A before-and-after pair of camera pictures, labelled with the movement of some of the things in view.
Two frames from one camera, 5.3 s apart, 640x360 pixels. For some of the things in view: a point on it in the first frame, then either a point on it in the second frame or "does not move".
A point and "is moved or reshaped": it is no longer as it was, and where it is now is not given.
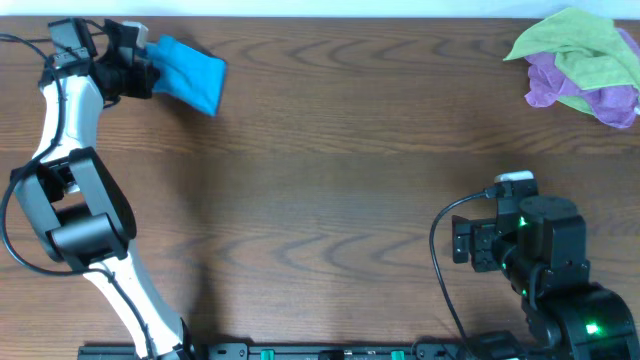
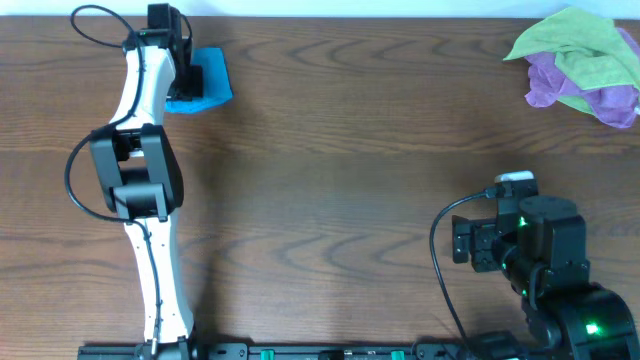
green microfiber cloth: x=588 y=47 does not move
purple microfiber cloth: x=617 y=107 does not move
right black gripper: x=478 y=232 does not move
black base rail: x=313 y=351 does not move
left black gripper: x=147 y=75 to x=198 y=89
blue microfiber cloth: x=188 y=74 is moved or reshaped
